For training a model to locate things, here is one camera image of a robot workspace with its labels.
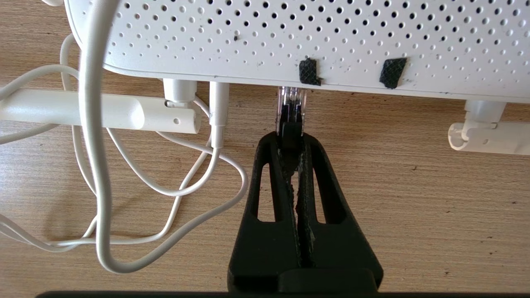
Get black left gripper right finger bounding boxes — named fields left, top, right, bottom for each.
left=297, top=135, right=383, bottom=291

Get thin white power cable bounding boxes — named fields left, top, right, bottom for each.
left=0, top=0, right=249, bottom=274

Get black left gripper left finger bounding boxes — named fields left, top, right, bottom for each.
left=228, top=132, right=301, bottom=291

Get black network cable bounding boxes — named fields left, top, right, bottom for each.
left=275, top=86, right=308, bottom=150

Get white router with antennas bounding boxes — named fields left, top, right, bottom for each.
left=0, top=0, right=530, bottom=156

